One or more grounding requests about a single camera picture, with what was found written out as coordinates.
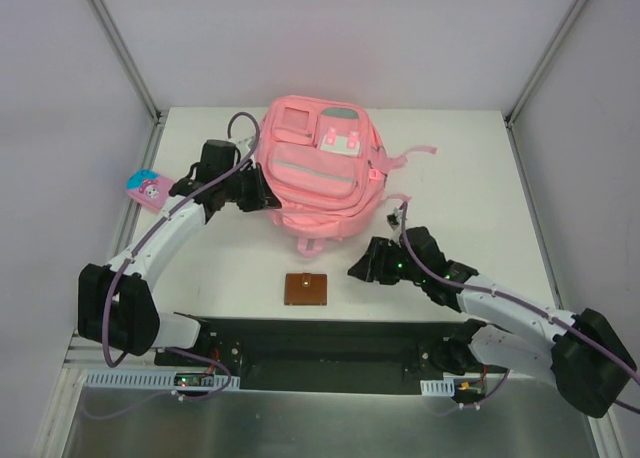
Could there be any brown leather wallet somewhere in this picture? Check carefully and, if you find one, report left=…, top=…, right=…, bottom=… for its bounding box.
left=284, top=272, right=328, bottom=306

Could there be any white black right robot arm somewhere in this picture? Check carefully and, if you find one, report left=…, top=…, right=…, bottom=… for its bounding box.
left=347, top=227, right=639, bottom=418

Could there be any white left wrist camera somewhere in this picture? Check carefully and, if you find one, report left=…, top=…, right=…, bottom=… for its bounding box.
left=235, top=135, right=255, bottom=149

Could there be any small white cable duct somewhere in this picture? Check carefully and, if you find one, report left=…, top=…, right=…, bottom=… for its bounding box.
left=420, top=378, right=456, bottom=398

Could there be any white slotted cable duct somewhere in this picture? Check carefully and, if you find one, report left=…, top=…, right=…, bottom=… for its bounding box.
left=85, top=370, right=240, bottom=392

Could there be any right aluminium frame post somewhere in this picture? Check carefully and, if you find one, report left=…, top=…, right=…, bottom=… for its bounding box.
left=504, top=0, right=591, bottom=129

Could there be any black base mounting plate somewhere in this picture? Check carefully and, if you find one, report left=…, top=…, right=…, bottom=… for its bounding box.
left=149, top=313, right=574, bottom=395

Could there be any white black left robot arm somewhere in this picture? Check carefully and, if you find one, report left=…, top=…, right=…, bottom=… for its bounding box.
left=76, top=140, right=281, bottom=367

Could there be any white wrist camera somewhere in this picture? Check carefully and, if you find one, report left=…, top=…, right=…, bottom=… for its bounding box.
left=386, top=206, right=405, bottom=230
left=235, top=135, right=255, bottom=149

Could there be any pink cartoon pencil case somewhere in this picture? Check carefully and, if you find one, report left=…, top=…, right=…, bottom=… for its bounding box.
left=125, top=169, right=175, bottom=213

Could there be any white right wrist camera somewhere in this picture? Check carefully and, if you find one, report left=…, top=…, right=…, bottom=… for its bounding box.
left=386, top=206, right=405, bottom=230

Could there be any aluminium frame rail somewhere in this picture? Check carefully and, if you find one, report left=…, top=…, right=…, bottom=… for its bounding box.
left=87, top=0, right=162, bottom=124

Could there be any pink student backpack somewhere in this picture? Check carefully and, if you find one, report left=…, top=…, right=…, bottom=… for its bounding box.
left=255, top=95, right=408, bottom=258

